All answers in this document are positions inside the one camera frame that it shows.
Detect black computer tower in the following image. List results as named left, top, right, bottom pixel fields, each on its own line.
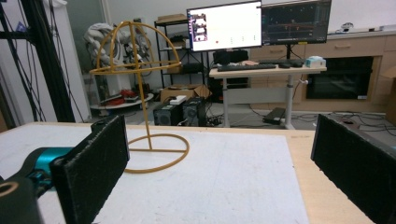
left=152, top=102, right=185, bottom=127
left=182, top=96, right=207, bottom=127

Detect black metal stand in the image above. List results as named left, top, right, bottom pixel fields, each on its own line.
left=0, top=0, right=86, bottom=123

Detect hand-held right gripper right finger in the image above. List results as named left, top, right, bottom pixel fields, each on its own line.
left=310, top=113, right=396, bottom=224

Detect black keyboard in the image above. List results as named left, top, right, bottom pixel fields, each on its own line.
left=217, top=63, right=277, bottom=73

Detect teal and black headphones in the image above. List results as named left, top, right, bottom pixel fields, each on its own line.
left=0, top=147, right=74, bottom=224

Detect white table mat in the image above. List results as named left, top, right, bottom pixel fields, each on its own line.
left=0, top=124, right=310, bottom=224

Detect flat black box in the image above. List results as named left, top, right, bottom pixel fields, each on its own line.
left=262, top=107, right=287, bottom=126

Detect white robot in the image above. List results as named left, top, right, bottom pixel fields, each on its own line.
left=83, top=21, right=151, bottom=68

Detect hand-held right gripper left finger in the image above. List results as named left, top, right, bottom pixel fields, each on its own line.
left=49, top=115, right=130, bottom=224

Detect monitor with dark screen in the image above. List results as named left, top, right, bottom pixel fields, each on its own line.
left=261, top=0, right=332, bottom=47

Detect light blue tissue box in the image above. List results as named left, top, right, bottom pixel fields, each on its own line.
left=304, top=55, right=327, bottom=69

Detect small white box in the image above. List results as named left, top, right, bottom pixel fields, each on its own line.
left=169, top=94, right=188, bottom=106

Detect wooden cabinet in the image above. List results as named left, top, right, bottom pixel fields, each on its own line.
left=249, top=30, right=396, bottom=114

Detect open cardboard box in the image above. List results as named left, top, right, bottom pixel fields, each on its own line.
left=160, top=84, right=213, bottom=104

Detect yellow wire hat stand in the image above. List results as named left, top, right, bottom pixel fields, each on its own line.
left=89, top=21, right=191, bottom=175

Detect round white platform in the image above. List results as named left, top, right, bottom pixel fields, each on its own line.
left=90, top=92, right=155, bottom=111

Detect monitor with white screen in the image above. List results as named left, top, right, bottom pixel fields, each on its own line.
left=186, top=1, right=262, bottom=52

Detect black floor cables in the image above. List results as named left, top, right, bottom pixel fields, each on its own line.
left=292, top=111, right=396, bottom=137

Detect black metal shelf rack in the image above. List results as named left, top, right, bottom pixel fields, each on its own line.
left=154, top=18, right=210, bottom=90

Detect white height-adjustable desk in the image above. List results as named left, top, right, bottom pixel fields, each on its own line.
left=208, top=65, right=328, bottom=131

